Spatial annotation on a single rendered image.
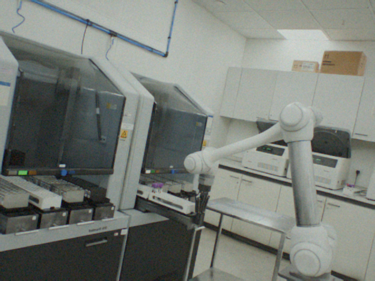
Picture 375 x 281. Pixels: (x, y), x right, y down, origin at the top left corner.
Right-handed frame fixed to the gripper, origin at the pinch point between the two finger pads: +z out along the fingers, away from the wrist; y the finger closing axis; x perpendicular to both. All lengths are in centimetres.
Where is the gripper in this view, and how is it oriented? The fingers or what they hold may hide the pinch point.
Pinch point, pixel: (198, 218)
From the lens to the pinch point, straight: 205.4
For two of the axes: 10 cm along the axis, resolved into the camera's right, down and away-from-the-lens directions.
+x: 8.0, 1.8, -5.7
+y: -5.7, -0.7, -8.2
